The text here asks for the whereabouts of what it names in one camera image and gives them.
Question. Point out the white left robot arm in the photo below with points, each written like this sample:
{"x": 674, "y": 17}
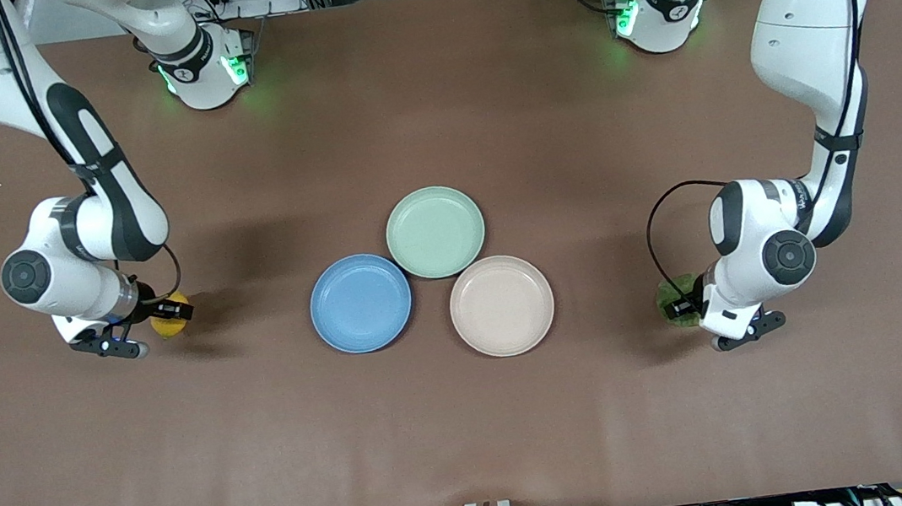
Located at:
{"x": 804, "y": 34}

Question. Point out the yellow lemon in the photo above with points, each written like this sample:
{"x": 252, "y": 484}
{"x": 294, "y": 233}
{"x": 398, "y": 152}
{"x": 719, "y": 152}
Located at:
{"x": 167, "y": 329}

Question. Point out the light green plate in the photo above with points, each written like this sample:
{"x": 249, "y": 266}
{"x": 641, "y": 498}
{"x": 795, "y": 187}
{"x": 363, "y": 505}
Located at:
{"x": 435, "y": 232}

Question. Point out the green lettuce leaf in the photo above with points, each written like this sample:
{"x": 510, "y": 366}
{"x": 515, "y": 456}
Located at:
{"x": 664, "y": 295}

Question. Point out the brown table cover sheet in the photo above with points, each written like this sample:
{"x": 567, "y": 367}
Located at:
{"x": 353, "y": 434}

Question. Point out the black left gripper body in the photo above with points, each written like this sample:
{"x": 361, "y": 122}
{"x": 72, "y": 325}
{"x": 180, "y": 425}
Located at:
{"x": 696, "y": 290}

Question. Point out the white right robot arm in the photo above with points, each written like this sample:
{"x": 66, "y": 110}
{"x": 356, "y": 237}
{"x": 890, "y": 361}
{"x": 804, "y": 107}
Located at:
{"x": 110, "y": 207}

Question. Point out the blue plate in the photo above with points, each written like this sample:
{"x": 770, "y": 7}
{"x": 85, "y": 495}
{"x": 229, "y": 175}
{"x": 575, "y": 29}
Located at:
{"x": 361, "y": 303}

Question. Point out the beige plate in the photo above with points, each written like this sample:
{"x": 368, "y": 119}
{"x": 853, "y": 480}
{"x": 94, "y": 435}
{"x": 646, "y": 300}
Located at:
{"x": 502, "y": 306}

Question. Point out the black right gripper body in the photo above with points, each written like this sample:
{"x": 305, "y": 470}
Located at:
{"x": 148, "y": 311}

